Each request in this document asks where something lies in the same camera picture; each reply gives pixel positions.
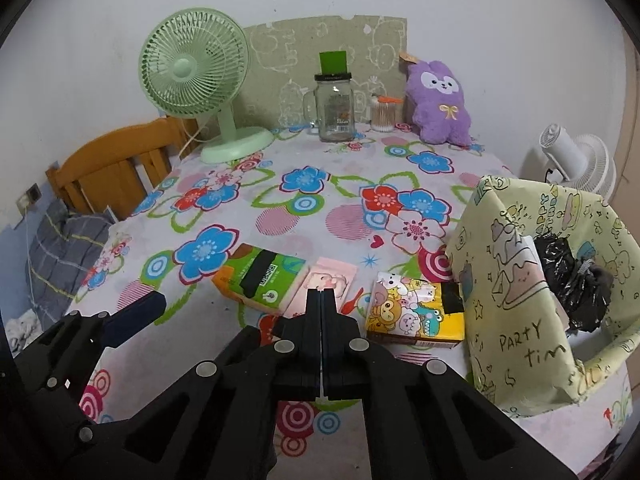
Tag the glass mug jar black lid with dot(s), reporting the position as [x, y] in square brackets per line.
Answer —
[335, 110]

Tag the cotton swab jar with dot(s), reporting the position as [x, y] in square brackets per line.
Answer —
[386, 116]

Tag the green orange tissue pack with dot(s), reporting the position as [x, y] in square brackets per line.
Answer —
[260, 277]

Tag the green cartoon print board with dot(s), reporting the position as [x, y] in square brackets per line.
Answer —
[280, 60]

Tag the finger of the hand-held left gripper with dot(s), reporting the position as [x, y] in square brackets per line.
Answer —
[137, 317]
[55, 395]

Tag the floral tablecloth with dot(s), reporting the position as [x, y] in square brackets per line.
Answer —
[320, 220]

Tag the cartoon print fabric storage box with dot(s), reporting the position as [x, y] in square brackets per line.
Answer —
[510, 310]

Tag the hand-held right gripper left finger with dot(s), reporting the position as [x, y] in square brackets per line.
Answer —
[312, 320]

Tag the green desk fan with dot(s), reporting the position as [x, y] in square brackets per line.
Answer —
[182, 67]

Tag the wooden chair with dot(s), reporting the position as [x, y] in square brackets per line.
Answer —
[115, 160]

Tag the wall power socket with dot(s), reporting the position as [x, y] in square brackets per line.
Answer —
[29, 196]

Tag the yellow cartoon tissue pack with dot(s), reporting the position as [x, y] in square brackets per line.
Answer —
[410, 310]

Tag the grey plaid blanket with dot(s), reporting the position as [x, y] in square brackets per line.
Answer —
[60, 250]

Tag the white crumpled cloth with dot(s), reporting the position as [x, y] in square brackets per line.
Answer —
[20, 331]

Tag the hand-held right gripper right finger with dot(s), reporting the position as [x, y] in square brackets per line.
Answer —
[327, 320]

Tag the black plastic bag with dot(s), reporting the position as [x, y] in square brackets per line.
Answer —
[565, 270]

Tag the white fan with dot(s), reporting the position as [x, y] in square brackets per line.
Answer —
[575, 160]

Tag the pink tissue pack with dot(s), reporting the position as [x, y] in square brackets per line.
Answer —
[330, 272]

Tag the purple plush bunny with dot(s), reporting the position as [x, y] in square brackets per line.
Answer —
[440, 105]

